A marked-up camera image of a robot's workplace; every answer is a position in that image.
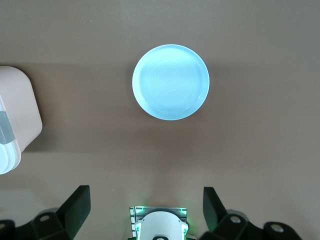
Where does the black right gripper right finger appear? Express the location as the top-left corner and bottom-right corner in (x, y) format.
(199, 186), (301, 240)

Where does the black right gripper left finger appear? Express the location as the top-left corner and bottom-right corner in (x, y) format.
(0, 184), (91, 240)

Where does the white lidded storage box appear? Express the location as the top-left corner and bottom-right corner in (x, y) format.
(0, 65), (43, 175)

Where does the light blue round plate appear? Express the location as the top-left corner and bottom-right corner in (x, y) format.
(132, 44), (211, 121)

